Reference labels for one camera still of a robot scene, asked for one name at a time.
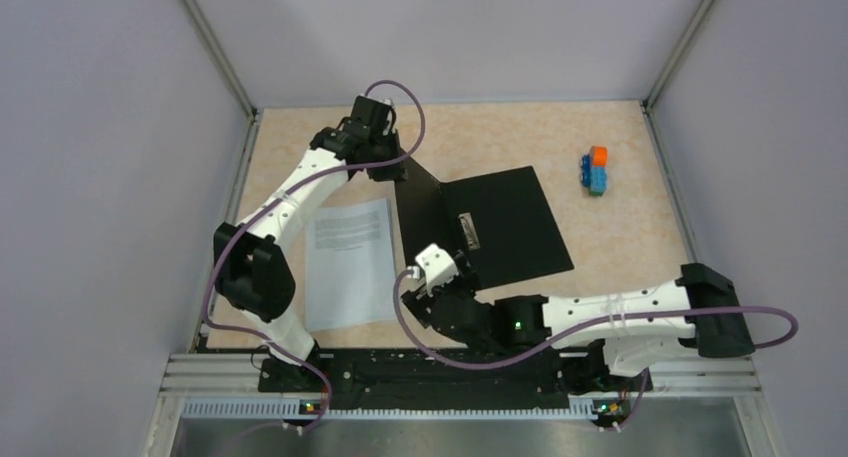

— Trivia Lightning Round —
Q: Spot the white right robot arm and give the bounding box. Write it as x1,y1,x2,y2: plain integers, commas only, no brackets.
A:
392,263,758,389

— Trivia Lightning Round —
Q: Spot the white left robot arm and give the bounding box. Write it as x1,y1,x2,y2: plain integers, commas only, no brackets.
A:
212,95,404,391

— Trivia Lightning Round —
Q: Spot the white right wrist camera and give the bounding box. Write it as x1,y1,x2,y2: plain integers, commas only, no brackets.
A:
407,243,459,296

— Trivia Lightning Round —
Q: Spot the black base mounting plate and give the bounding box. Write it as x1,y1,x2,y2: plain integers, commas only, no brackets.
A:
258,344,653,411

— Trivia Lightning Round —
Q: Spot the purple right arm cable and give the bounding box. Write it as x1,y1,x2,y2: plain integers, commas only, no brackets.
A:
392,268,801,432

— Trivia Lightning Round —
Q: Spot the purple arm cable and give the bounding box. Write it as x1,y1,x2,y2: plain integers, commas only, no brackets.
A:
198,79,427,435
392,268,801,432

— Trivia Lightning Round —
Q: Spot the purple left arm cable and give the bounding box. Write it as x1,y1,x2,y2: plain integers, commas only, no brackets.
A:
198,79,427,435

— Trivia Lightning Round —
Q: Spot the white printed paper stack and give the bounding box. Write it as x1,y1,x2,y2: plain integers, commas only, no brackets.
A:
305,198,396,331

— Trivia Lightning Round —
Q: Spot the aluminium frame rail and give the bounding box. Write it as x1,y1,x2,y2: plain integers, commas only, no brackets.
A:
145,348,786,456

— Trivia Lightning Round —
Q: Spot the colourful toy block stack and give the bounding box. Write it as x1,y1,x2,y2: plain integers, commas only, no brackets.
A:
580,146,608,197

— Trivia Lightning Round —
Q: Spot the teal folder black inside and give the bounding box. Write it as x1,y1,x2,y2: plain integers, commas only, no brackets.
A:
395,158,575,289

